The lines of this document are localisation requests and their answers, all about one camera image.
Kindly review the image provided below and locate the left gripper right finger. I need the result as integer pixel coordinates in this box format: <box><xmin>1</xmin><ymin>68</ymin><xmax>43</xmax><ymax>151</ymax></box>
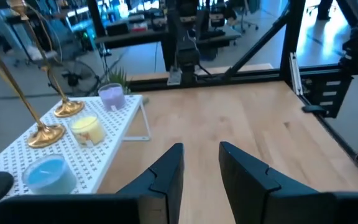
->
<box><xmin>218</xmin><ymin>141</ymin><xmax>339</xmax><ymax>224</ymax></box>

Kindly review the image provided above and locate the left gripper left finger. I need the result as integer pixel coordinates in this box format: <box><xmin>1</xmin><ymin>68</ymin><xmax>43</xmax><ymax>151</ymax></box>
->
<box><xmin>116</xmin><ymin>142</ymin><xmax>185</xmax><ymax>224</ymax></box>

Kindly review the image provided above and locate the purple candle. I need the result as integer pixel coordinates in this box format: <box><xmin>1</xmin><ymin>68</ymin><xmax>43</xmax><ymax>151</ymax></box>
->
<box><xmin>98</xmin><ymin>82</ymin><xmax>127</xmax><ymax>113</ymax></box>

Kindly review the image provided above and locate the yellow candle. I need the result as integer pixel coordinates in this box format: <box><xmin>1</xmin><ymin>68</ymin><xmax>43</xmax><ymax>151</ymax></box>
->
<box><xmin>68</xmin><ymin>112</ymin><xmax>108</xmax><ymax>148</ymax></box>

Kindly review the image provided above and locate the blue candle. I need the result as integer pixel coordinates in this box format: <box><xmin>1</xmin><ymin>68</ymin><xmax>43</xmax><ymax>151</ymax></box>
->
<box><xmin>21</xmin><ymin>153</ymin><xmax>78</xmax><ymax>195</ymax></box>

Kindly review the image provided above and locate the gold candlestick holder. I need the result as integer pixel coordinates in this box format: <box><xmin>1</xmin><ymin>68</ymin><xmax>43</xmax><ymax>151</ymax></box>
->
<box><xmin>6</xmin><ymin>0</ymin><xmax>86</xmax><ymax>119</ymax></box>
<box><xmin>0</xmin><ymin>24</ymin><xmax>67</xmax><ymax>149</ymax></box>

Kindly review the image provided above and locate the grey workbench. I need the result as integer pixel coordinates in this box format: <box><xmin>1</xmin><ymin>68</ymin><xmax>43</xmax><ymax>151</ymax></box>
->
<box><xmin>94</xmin><ymin>23</ymin><xmax>242</xmax><ymax>52</ymax></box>

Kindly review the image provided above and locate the black office chair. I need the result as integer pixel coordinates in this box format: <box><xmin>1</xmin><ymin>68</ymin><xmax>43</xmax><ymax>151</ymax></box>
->
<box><xmin>231</xmin><ymin>0</ymin><xmax>260</xmax><ymax>32</ymax></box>

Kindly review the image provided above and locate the potted succulent plant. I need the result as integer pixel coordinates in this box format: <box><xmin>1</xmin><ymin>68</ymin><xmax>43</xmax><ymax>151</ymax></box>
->
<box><xmin>103</xmin><ymin>66</ymin><xmax>134</xmax><ymax>96</ymax></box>

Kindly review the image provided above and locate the white perforated metal shelf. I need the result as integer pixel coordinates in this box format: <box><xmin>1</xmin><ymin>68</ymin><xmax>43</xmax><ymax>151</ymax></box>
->
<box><xmin>0</xmin><ymin>94</ymin><xmax>152</xmax><ymax>218</ymax></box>

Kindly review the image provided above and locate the black floor fan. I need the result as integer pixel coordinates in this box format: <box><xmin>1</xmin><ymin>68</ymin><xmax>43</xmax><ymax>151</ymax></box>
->
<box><xmin>47</xmin><ymin>58</ymin><xmax>101</xmax><ymax>98</ymax></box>

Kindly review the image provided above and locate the black aluminium table frame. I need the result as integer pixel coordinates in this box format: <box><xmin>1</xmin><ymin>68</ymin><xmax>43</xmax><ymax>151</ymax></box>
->
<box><xmin>85</xmin><ymin>0</ymin><xmax>358</xmax><ymax>187</ymax></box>

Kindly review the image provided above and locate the white bracket strip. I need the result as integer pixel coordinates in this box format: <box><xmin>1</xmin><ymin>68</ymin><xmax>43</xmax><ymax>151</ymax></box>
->
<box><xmin>288</xmin><ymin>52</ymin><xmax>303</xmax><ymax>96</ymax></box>

